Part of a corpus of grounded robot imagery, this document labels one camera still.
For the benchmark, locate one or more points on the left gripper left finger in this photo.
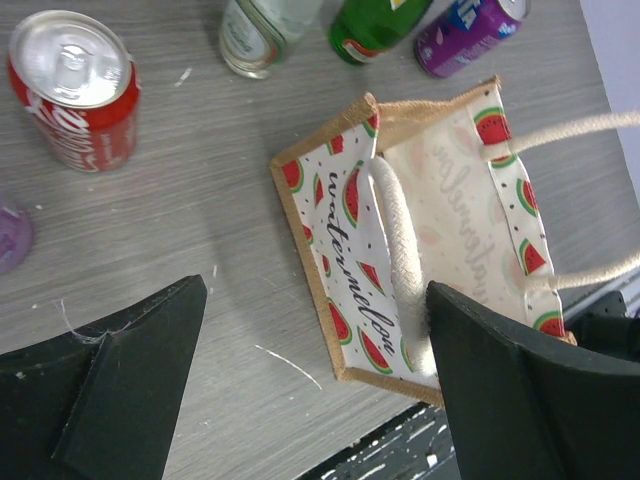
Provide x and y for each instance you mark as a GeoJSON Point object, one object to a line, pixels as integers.
{"type": "Point", "coordinates": [102, 403]}

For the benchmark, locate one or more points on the red cola can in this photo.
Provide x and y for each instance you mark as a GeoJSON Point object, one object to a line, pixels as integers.
{"type": "Point", "coordinates": [76, 79]}

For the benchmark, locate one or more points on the purple soda can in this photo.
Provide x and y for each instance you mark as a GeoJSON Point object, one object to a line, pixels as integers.
{"type": "Point", "coordinates": [465, 31]}

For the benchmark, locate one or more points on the purple can at left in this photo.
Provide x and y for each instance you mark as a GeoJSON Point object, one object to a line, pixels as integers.
{"type": "Point", "coordinates": [17, 233]}

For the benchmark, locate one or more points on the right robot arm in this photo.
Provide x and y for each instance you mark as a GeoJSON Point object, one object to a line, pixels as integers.
{"type": "Point", "coordinates": [605, 328]}

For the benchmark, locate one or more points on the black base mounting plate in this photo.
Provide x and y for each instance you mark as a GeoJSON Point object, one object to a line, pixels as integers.
{"type": "Point", "coordinates": [415, 444]}

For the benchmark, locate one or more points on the clear glass bottle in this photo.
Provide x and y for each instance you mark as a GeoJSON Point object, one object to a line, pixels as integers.
{"type": "Point", "coordinates": [255, 35]}

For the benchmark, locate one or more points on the green glass bottle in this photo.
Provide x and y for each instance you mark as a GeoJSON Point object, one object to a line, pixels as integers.
{"type": "Point", "coordinates": [364, 29]}

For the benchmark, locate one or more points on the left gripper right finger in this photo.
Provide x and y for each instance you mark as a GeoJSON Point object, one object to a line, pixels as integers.
{"type": "Point", "coordinates": [525, 405]}

